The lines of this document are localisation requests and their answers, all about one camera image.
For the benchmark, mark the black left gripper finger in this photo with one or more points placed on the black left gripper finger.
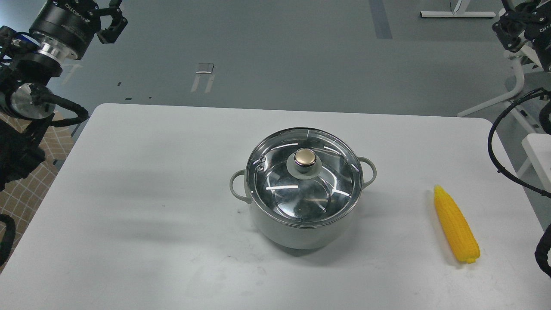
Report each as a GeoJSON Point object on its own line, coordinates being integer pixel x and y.
{"type": "Point", "coordinates": [119, 22]}

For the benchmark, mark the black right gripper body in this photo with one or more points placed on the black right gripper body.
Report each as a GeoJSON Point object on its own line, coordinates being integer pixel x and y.
{"type": "Point", "coordinates": [538, 28]}

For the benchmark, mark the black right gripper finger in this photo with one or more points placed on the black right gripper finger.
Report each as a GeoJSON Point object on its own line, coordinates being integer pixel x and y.
{"type": "Point", "coordinates": [510, 30]}

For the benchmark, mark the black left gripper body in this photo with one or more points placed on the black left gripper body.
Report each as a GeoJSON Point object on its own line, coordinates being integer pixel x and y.
{"type": "Point", "coordinates": [68, 22]}

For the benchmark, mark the yellow corn cob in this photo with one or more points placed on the yellow corn cob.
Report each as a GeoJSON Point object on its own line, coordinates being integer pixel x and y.
{"type": "Point", "coordinates": [457, 231]}

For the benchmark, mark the glass pot lid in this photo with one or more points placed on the glass pot lid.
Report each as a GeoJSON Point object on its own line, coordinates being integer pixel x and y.
{"type": "Point", "coordinates": [306, 177]}

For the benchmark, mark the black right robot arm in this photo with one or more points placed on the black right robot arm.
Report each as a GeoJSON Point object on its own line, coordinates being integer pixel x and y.
{"type": "Point", "coordinates": [544, 57]}

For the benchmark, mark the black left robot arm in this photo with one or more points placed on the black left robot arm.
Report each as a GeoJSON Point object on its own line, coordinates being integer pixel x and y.
{"type": "Point", "coordinates": [27, 65]}

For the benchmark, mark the grey steel cooking pot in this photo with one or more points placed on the grey steel cooking pot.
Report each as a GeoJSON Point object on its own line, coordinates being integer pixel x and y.
{"type": "Point", "coordinates": [284, 234]}

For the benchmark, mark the white table leg base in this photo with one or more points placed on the white table leg base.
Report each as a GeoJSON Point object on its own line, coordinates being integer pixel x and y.
{"type": "Point", "coordinates": [458, 11]}

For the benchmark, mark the white desk frame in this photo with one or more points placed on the white desk frame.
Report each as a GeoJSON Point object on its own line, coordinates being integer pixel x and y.
{"type": "Point", "coordinates": [525, 55]}

